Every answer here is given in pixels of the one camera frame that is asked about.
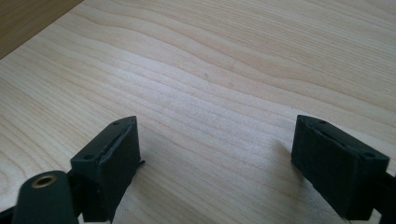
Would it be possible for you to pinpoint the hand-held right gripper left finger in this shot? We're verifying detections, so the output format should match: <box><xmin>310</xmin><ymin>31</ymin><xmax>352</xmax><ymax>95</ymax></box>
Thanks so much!
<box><xmin>70</xmin><ymin>115</ymin><xmax>146</xmax><ymax>224</ymax></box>

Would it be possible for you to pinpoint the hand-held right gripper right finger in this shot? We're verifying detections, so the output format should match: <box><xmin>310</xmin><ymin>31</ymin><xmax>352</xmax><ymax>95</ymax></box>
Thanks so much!
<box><xmin>290</xmin><ymin>114</ymin><xmax>390</xmax><ymax>222</ymax></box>

